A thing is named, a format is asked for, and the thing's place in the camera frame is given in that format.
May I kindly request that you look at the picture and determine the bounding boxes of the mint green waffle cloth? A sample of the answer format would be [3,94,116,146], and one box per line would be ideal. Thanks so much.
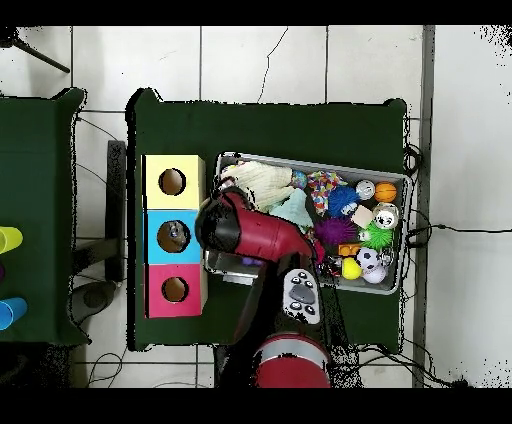
[269,188,314,234]

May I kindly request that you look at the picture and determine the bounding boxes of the crushed clear plastic bottle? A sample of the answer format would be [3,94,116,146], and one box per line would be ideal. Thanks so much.
[166,221,189,247]

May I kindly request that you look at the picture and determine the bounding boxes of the green spiky toy with eyes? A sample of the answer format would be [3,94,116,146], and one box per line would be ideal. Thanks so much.
[359,221,396,253]

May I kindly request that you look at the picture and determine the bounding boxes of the wooden box with three holes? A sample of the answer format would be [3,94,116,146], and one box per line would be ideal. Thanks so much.
[142,154,208,319]

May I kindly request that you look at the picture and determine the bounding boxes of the cream yellow waffle cloth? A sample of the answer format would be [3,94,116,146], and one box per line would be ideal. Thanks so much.
[221,160,297,213]

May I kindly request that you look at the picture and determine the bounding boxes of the colourful dotted cloth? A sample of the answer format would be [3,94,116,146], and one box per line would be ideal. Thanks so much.
[306,170,348,217]

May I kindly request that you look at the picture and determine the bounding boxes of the dark green table cloth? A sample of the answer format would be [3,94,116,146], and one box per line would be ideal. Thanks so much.
[125,87,408,353]

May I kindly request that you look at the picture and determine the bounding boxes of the purple spiky ball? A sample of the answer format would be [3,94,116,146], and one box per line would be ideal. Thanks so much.
[314,216,358,246]

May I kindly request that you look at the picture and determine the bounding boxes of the blue spiky toy with eyes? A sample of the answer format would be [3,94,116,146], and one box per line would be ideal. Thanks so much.
[326,185,361,219]

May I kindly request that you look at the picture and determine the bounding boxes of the orange toy basketball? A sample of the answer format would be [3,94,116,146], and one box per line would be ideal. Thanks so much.
[374,181,398,204]

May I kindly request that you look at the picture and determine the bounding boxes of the green cloth side table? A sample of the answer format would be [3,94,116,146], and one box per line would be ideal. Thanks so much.
[0,87,91,347]

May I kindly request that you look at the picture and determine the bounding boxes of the yellow plastic cup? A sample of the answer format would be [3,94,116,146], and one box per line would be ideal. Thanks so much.
[0,225,24,255]

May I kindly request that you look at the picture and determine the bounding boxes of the blue plastic cup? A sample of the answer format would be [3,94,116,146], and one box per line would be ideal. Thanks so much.
[0,296,29,332]

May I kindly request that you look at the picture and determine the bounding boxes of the black tripod leg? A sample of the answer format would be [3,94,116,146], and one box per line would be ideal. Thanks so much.
[0,26,72,75]

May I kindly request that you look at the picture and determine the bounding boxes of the silver wire mesh bin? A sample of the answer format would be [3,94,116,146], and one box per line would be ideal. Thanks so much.
[204,150,414,296]

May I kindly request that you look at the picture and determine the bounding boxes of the coiled black cable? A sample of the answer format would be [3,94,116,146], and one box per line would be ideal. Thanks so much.
[401,143,424,177]

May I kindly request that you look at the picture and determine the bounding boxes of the black cable with plug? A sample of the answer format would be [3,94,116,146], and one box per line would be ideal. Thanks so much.
[405,217,512,249]

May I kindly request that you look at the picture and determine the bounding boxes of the black cable bundle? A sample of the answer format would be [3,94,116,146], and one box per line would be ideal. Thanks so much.
[357,343,469,388]

